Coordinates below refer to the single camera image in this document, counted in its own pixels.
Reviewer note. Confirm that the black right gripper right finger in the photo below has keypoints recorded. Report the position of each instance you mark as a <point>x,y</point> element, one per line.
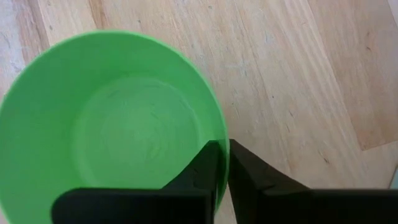
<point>280,208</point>

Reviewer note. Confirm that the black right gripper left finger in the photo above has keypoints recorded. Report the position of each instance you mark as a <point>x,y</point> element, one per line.
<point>140,208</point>

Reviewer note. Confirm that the green plastic bowl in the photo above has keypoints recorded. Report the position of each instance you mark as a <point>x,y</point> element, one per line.
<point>109,124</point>

